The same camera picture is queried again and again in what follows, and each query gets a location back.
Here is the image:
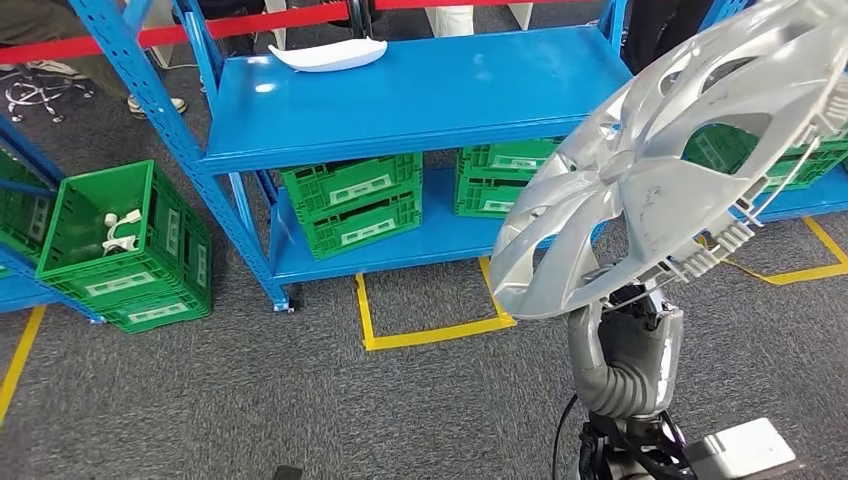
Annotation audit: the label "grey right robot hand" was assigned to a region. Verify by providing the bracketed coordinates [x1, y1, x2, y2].
[567, 283, 685, 413]

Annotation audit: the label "silver plastic wheel hubcap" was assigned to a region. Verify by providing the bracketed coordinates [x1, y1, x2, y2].
[488, 0, 848, 321]

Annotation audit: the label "white curved plastic part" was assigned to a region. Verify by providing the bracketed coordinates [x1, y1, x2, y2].
[268, 36, 389, 73]

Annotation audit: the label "green open plastic crate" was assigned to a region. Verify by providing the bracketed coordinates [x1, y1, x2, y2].
[36, 160, 213, 335]

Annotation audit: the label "white plastic fittings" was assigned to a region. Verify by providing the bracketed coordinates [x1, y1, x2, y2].
[101, 209, 144, 256]

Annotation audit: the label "white desk panel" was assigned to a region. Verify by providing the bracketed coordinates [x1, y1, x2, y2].
[506, 0, 535, 31]

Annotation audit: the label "black round stool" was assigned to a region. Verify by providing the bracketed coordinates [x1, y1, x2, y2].
[0, 62, 94, 125]

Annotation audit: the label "red barrier belt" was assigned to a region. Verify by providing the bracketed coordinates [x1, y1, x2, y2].
[0, 0, 617, 66]

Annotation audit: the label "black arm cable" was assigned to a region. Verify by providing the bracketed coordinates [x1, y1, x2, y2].
[551, 394, 581, 480]

